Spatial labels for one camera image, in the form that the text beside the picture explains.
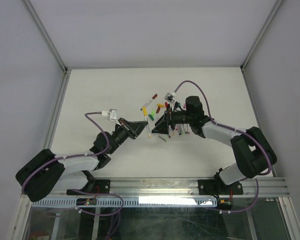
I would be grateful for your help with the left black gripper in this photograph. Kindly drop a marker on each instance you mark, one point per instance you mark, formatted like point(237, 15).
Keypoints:
point(132, 129)

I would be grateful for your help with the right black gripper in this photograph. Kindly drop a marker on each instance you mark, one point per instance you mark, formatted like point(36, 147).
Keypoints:
point(162, 128)

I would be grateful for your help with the yellow marker cap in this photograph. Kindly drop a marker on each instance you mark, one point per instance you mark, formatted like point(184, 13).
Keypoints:
point(160, 105)

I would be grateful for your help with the dark red capped marker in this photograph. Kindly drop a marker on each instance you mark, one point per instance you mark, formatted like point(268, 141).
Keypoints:
point(149, 101)

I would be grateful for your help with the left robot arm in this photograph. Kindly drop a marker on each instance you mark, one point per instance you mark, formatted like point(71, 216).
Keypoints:
point(48, 173)

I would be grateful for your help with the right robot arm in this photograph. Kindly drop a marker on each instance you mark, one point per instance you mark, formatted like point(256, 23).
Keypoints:
point(252, 152)

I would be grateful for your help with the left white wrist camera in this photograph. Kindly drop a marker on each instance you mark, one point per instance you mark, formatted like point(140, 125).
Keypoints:
point(112, 115)

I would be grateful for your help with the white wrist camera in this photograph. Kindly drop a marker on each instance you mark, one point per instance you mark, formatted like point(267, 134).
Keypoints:
point(170, 99)
point(112, 115)

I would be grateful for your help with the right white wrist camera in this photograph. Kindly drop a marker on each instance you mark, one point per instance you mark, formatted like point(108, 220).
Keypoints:
point(170, 99)

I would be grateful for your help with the aluminium front rail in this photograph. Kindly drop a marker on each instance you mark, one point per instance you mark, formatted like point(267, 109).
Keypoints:
point(264, 187)

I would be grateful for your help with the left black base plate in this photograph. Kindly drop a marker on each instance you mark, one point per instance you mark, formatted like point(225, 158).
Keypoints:
point(98, 186)

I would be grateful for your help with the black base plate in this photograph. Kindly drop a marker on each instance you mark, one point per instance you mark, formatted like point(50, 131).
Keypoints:
point(98, 186)
point(215, 187)

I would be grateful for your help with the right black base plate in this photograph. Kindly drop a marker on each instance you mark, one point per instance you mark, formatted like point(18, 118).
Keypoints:
point(215, 187)

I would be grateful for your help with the slotted grey cable duct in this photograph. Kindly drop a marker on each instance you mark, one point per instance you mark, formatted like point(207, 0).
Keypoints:
point(127, 202)

